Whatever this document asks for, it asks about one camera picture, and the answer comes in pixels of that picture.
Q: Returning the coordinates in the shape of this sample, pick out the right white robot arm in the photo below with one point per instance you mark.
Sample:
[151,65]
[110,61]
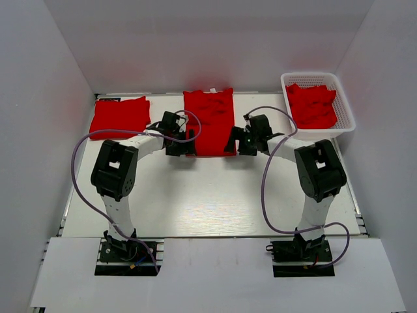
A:
[320,174]

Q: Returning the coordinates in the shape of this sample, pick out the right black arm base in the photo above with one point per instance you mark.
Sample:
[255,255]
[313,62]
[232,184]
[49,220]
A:
[289,261]

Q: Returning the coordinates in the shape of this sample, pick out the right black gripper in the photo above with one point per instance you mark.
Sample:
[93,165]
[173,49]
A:
[237,134]

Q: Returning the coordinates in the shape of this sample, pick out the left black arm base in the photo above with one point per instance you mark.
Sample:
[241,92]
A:
[138,262]

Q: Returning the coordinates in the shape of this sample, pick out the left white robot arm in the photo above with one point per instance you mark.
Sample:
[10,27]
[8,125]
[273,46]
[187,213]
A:
[114,172]

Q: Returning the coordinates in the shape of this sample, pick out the folded red t shirt stack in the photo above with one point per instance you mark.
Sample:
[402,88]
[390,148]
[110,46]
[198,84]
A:
[133,114]

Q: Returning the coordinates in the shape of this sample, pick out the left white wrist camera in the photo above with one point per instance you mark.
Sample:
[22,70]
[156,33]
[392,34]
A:
[182,121]

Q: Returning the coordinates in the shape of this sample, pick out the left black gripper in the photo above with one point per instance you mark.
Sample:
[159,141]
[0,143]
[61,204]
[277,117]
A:
[187,148]

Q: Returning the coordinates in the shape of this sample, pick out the red t shirts in basket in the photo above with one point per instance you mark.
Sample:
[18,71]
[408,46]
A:
[312,107]

